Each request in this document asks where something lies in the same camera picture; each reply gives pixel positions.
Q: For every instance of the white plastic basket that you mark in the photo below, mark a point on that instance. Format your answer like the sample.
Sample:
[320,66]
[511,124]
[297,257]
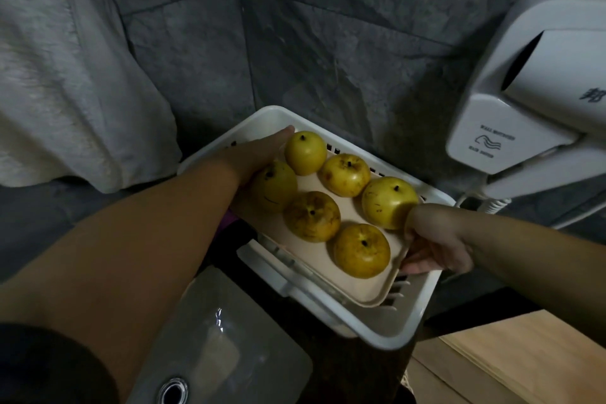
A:
[379,323]

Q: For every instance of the beige plastic tray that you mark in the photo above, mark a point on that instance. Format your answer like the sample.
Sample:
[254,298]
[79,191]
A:
[312,262]

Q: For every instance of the metal sink drain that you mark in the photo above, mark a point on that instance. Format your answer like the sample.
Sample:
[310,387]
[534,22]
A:
[173,390]

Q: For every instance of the person's right hand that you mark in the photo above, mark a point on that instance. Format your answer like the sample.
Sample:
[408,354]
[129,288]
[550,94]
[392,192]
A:
[436,238]

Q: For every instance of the person's left hand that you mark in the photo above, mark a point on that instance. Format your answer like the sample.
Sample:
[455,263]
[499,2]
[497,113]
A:
[254,155]

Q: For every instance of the person's left forearm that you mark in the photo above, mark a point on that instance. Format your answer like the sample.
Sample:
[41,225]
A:
[114,266]

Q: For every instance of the white hanging towel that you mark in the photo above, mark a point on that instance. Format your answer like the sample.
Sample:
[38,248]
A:
[66,77]

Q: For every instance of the white sink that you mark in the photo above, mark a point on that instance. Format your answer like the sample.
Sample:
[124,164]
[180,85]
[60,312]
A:
[218,352]

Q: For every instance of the person's right forearm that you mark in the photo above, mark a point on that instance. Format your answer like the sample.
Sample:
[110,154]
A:
[540,266]

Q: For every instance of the wooden panel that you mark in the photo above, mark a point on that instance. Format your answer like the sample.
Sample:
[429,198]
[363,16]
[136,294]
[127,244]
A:
[511,361]

